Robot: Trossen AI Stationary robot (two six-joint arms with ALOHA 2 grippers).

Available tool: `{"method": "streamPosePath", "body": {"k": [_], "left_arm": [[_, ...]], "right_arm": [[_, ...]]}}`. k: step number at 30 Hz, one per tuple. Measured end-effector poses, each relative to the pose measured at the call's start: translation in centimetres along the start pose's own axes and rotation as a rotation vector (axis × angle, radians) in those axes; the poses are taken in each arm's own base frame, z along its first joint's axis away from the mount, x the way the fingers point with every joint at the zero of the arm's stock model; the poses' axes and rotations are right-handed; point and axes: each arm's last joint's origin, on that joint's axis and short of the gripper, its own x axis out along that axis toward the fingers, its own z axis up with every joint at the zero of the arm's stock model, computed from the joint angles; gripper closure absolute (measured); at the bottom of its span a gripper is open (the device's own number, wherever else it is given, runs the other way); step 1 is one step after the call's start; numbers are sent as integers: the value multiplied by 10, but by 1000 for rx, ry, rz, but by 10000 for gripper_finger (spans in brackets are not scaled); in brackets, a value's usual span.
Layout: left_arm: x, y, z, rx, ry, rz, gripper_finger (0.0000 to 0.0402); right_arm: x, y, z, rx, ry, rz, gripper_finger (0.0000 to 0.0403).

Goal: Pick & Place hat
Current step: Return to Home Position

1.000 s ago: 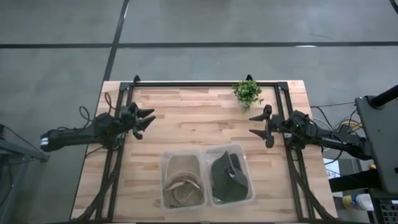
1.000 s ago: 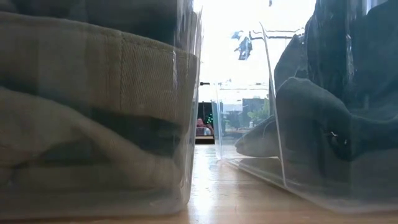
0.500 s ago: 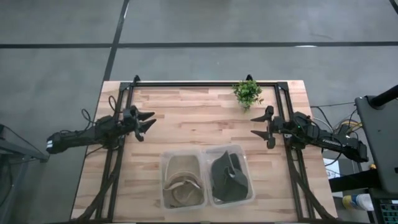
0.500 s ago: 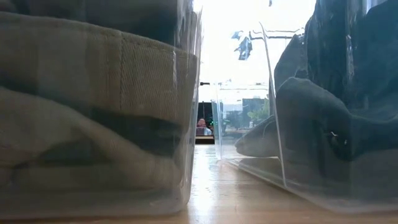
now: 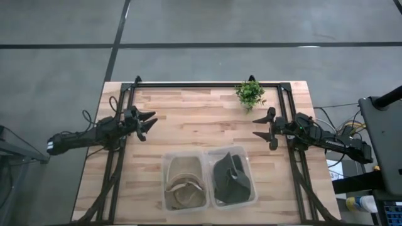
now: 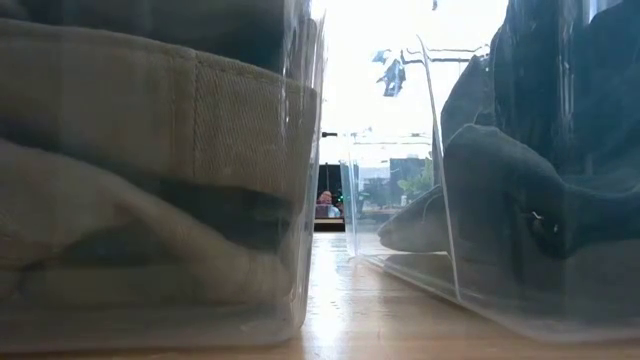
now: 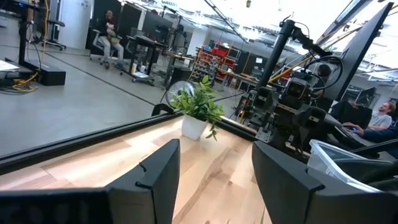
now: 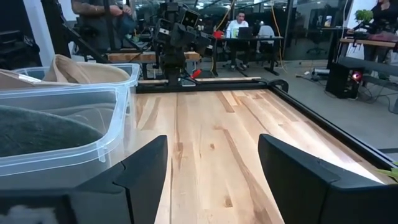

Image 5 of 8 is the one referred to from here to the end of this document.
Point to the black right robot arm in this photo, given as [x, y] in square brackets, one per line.
[339, 142]

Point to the white and yellow bottle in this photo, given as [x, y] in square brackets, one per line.
[364, 204]

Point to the black aluminium table frame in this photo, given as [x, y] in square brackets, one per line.
[204, 84]

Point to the black keyboard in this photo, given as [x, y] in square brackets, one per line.
[392, 215]

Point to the black round pole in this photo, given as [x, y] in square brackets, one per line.
[387, 98]

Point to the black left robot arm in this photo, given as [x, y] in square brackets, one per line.
[78, 138]

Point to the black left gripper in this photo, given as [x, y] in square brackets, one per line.
[131, 120]

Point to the grey metal stand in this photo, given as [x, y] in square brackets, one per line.
[22, 152]

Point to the white paper sheet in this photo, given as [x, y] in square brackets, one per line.
[334, 171]

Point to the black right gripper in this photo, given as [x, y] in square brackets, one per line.
[279, 128]

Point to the dark grey monitor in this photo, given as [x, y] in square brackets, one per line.
[387, 150]

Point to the black support beam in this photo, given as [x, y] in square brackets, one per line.
[358, 182]

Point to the green artificial plant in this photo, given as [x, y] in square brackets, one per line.
[250, 94]

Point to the clear plastic bin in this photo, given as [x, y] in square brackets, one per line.
[165, 207]
[253, 201]

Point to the black power adapter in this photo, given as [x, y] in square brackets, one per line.
[348, 130]

